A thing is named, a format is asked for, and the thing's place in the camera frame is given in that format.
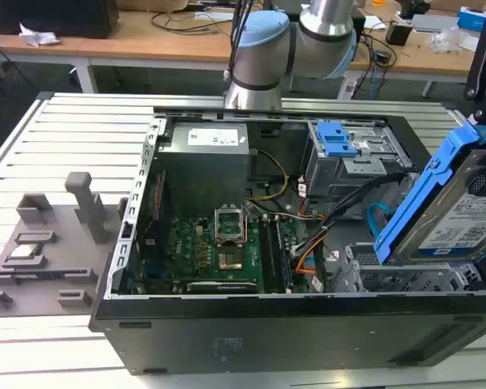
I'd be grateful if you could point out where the wooden desk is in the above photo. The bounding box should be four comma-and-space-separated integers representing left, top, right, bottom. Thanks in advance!
0, 6, 486, 100

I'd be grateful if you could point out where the multicoloured wire bundle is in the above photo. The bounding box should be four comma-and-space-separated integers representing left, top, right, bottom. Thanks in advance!
290, 241, 323, 273

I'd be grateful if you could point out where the black disk wire bundle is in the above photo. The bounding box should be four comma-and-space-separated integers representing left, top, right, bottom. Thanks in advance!
290, 173, 423, 260

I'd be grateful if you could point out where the grey parts rack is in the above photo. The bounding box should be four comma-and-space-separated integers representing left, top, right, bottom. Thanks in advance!
0, 171, 131, 319

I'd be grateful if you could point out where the CPU socket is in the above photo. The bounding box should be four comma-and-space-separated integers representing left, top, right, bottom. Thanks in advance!
217, 246, 245, 272

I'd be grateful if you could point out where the hard disk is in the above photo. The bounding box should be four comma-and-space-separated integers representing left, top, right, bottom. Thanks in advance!
372, 119, 486, 267

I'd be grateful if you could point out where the black graphics card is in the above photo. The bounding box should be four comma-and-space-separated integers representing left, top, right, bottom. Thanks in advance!
185, 280, 261, 294

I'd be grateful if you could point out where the green motherboard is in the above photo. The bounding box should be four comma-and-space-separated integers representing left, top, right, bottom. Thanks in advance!
139, 210, 309, 295

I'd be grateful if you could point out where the black RAM stick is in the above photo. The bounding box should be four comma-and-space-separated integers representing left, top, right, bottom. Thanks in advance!
273, 218, 295, 293

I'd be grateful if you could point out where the grey power supply unit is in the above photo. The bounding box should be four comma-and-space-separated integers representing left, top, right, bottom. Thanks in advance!
157, 122, 253, 206

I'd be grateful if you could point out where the large black box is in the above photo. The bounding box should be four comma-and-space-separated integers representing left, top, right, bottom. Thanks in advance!
0, 0, 121, 41

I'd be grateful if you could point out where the grey metal drive cage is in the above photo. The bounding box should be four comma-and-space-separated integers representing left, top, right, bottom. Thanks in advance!
305, 120, 415, 200

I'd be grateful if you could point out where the blue cardboard box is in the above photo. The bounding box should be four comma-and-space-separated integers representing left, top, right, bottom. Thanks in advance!
456, 6, 486, 35

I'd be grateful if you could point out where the yellow wire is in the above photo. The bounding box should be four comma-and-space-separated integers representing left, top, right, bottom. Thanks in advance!
244, 148, 289, 202

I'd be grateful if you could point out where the black PC case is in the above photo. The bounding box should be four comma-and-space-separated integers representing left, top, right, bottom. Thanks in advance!
88, 105, 486, 376

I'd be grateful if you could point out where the blue plastic cage latch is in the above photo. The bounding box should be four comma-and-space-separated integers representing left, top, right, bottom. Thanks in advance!
314, 120, 360, 158

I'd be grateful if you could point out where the small black box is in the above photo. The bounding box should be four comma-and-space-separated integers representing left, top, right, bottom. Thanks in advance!
385, 21, 413, 47

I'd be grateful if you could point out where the metal socket cover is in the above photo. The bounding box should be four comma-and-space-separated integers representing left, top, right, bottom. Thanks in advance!
213, 206, 245, 249

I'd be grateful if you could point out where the blue disk wire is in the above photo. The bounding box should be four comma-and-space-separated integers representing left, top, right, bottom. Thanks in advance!
365, 201, 390, 245

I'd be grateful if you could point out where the crumpled white paper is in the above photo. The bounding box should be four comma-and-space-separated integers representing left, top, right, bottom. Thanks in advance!
18, 22, 62, 49

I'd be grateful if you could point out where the grey metal disk bay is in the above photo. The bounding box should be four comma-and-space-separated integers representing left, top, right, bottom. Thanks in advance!
335, 245, 485, 293

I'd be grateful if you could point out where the black cable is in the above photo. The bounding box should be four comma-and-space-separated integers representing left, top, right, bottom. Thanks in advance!
150, 10, 232, 37

